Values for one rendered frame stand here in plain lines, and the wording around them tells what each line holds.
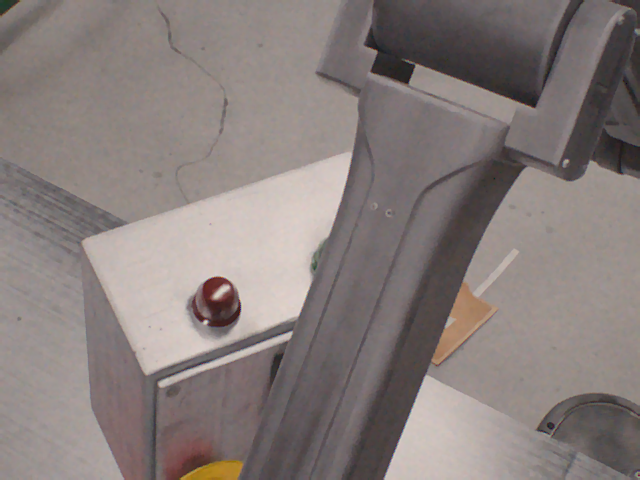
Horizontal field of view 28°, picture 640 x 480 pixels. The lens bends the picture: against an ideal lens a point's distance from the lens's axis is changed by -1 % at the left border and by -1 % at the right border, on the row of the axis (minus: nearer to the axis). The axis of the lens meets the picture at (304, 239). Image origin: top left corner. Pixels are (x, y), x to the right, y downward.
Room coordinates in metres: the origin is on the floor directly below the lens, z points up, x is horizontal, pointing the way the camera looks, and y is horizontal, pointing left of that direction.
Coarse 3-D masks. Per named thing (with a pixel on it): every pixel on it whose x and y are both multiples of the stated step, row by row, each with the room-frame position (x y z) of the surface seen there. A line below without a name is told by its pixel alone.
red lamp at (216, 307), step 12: (216, 276) 0.37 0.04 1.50; (204, 288) 0.36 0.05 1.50; (216, 288) 0.36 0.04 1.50; (228, 288) 0.37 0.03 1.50; (192, 300) 0.37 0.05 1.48; (204, 300) 0.36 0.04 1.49; (216, 300) 0.36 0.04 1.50; (228, 300) 0.36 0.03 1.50; (192, 312) 0.36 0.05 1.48; (204, 312) 0.35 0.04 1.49; (216, 312) 0.35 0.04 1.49; (228, 312) 0.36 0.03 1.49; (240, 312) 0.36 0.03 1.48; (204, 324) 0.35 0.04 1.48; (216, 324) 0.35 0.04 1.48; (228, 324) 0.35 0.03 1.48
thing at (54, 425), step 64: (0, 192) 0.88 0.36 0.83; (64, 192) 0.90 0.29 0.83; (0, 256) 0.80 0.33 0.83; (64, 256) 0.81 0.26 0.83; (0, 320) 0.71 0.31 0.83; (64, 320) 0.73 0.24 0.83; (0, 384) 0.64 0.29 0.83; (64, 384) 0.65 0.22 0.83; (0, 448) 0.56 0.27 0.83; (64, 448) 0.58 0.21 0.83; (448, 448) 0.65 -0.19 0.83; (512, 448) 0.67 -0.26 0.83
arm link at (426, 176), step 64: (320, 64) 0.36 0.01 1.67; (384, 64) 0.37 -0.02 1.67; (576, 64) 0.34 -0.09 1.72; (384, 128) 0.33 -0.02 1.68; (448, 128) 0.33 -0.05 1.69; (512, 128) 0.33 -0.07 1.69; (576, 128) 0.33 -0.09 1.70; (384, 192) 0.31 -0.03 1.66; (448, 192) 0.31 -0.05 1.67; (384, 256) 0.29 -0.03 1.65; (448, 256) 0.30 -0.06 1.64; (320, 320) 0.28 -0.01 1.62; (384, 320) 0.27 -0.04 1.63; (320, 384) 0.26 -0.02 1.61; (384, 384) 0.26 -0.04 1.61; (256, 448) 0.24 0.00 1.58; (320, 448) 0.24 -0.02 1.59; (384, 448) 0.25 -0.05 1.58
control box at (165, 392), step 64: (256, 192) 0.45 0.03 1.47; (320, 192) 0.45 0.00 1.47; (128, 256) 0.39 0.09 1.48; (192, 256) 0.40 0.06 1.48; (256, 256) 0.40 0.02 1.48; (128, 320) 0.35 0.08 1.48; (192, 320) 0.36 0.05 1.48; (256, 320) 0.36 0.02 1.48; (128, 384) 0.34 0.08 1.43; (192, 384) 0.33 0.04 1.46; (256, 384) 0.35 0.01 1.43; (128, 448) 0.34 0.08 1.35; (192, 448) 0.33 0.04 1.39
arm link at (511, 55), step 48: (384, 0) 0.37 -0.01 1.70; (432, 0) 0.37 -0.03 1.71; (480, 0) 0.36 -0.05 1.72; (528, 0) 0.36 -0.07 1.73; (576, 0) 0.36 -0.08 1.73; (624, 0) 0.45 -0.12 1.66; (384, 48) 0.37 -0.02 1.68; (432, 48) 0.36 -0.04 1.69; (480, 48) 0.35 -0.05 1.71; (528, 48) 0.35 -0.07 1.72; (528, 96) 0.34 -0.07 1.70; (624, 96) 0.50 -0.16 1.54
